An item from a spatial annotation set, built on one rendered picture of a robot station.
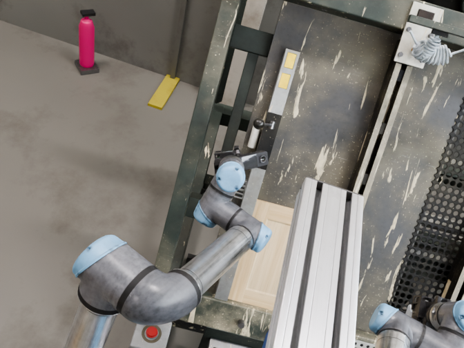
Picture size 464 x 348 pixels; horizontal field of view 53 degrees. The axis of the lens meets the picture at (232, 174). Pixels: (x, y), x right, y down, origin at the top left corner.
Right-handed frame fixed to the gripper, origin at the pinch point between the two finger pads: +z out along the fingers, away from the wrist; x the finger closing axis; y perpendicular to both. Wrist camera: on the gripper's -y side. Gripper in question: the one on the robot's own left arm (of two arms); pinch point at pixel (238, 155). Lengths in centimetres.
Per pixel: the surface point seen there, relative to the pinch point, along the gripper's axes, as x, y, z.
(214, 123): 0, 13, 110
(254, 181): 11.6, -4.9, 8.1
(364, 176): 12.1, -43.4, 5.5
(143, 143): 19, 73, 195
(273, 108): -13.8, -13.5, 8.1
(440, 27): -35, -61, -14
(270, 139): -3.5, -11.6, 7.1
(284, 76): -24.3, -18.0, 8.2
